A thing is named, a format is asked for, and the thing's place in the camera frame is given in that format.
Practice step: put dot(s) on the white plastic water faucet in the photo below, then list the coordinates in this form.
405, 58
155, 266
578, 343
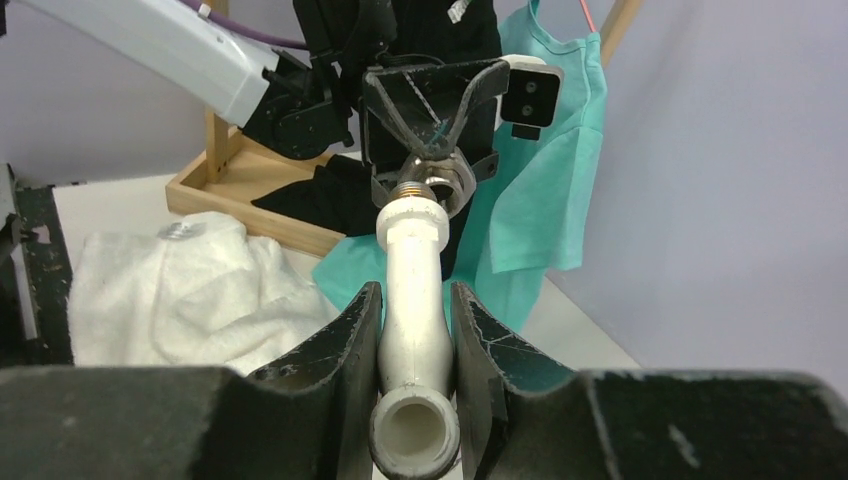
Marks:
414, 430

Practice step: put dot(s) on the white terry towel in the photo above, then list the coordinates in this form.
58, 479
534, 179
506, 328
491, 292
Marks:
201, 291

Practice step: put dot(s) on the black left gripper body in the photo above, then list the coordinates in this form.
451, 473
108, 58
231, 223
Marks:
422, 80

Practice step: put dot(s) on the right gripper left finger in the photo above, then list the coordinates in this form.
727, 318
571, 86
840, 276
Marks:
302, 416

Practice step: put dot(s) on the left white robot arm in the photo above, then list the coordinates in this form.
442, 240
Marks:
192, 47

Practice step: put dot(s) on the teal t-shirt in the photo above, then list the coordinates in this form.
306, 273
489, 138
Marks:
531, 216

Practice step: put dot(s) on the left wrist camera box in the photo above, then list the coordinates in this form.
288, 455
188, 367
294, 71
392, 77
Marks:
530, 102

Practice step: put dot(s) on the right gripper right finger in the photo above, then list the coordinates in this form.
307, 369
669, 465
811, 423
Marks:
524, 415

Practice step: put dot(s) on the black t-shirt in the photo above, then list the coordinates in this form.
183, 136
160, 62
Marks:
344, 199

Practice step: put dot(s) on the wooden clothes rack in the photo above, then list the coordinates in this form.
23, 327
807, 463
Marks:
234, 170

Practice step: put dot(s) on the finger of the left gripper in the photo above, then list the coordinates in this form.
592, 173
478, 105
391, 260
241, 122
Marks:
398, 117
465, 95

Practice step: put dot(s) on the silver metal pipe fitting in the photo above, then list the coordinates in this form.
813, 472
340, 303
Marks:
451, 179

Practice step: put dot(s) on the pink clothes hanger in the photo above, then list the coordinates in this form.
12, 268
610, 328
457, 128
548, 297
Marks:
588, 15

